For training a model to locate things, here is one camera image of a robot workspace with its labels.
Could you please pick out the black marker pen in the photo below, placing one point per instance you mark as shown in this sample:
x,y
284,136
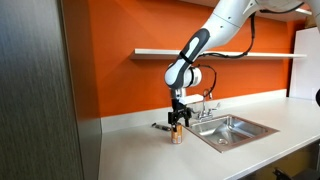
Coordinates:
x,y
161,127

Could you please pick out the long white wall shelf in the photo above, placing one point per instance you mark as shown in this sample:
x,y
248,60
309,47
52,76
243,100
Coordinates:
x,y
150,53

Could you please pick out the stainless steel sink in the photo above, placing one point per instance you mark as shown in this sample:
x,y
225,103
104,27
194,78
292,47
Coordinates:
x,y
233,133

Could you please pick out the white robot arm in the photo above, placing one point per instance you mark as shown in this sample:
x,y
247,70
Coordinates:
x,y
220,26

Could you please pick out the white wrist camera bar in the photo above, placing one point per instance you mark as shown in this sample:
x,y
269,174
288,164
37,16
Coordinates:
x,y
193,99

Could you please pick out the white shelf under ceiling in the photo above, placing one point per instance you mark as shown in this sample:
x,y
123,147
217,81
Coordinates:
x,y
286,16

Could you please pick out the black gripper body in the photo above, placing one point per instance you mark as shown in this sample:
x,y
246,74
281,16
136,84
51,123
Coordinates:
x,y
178,108

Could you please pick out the chrome faucet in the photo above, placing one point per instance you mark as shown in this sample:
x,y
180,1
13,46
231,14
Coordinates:
x,y
206,115

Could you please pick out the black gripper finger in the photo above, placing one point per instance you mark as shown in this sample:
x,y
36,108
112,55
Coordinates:
x,y
174,125
187,118

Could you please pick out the white board panel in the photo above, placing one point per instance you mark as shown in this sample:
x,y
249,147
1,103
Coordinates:
x,y
306,66

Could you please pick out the dark wood cabinet panel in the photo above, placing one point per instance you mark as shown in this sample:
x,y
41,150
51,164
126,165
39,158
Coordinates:
x,y
33,100

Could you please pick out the brown under-counter cabinet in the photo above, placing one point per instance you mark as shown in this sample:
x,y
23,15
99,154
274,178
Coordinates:
x,y
293,163

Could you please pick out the white backsplash strip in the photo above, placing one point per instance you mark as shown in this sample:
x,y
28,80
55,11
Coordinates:
x,y
133,121

